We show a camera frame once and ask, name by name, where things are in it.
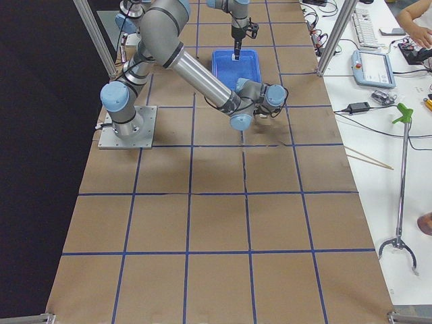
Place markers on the brown paper table cover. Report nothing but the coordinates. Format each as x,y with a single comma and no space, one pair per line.
213,225

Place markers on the green handled reach grabber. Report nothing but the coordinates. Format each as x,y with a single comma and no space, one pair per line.
397,241

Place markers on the blue plastic tray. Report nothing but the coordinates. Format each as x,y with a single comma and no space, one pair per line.
226,69

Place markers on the wooden chopstick pair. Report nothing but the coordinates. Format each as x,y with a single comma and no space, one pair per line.
354,154

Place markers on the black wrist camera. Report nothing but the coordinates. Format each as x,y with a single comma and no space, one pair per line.
252,30

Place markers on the black power adapter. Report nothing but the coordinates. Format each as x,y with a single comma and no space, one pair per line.
358,107

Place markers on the teach pendant tablet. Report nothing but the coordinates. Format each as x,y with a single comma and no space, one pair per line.
372,69

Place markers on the aluminium frame post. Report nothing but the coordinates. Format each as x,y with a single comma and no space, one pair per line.
341,22
99,40

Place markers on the person hand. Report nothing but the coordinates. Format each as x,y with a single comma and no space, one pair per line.
420,35

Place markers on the white keyboard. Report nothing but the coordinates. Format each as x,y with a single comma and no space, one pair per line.
363,27

